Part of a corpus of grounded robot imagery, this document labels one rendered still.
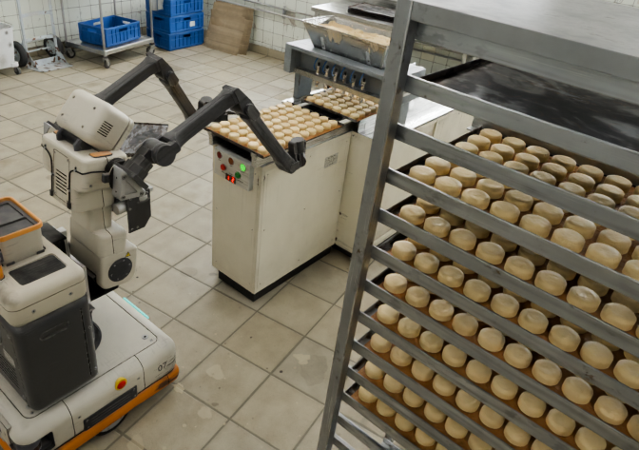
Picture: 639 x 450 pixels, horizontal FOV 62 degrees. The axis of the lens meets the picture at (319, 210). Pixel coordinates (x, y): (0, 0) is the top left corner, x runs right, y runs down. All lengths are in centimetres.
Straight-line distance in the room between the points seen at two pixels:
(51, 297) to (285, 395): 113
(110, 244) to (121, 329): 45
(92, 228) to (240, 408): 99
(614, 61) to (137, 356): 197
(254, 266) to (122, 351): 79
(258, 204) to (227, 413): 93
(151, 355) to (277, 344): 68
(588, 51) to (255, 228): 204
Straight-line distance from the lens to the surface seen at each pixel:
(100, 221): 211
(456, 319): 113
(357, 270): 112
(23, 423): 220
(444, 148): 94
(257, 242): 265
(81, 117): 196
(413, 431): 141
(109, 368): 229
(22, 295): 185
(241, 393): 252
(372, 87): 289
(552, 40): 81
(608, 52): 80
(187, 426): 243
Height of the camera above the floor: 196
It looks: 31 degrees down
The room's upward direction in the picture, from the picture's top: 8 degrees clockwise
